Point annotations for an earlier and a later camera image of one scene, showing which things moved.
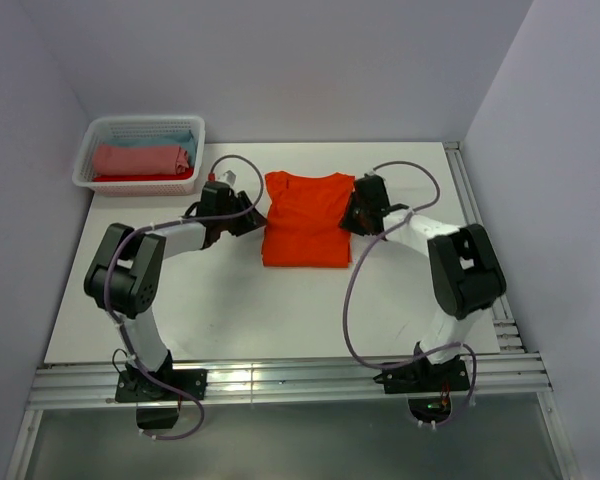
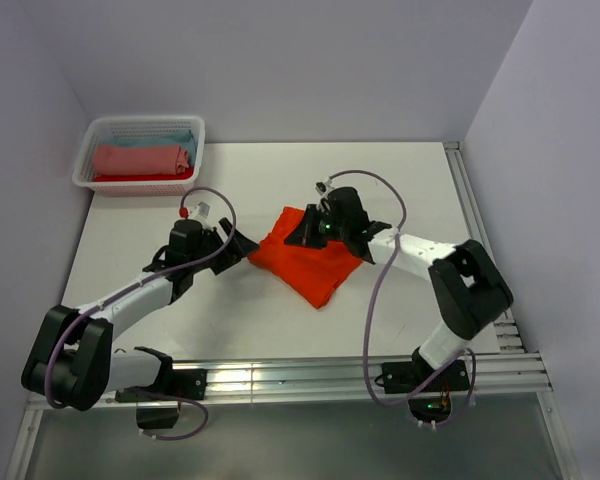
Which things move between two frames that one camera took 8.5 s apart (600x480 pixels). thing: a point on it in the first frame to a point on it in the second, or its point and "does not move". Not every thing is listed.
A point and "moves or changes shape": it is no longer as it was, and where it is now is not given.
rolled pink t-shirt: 115,160 does not move
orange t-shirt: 303,224 moves or changes shape
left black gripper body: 240,225 to 232,253
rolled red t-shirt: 185,176 does not move
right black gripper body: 354,217 to 322,227
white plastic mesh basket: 100,129 does not move
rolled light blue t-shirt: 184,140 does not move
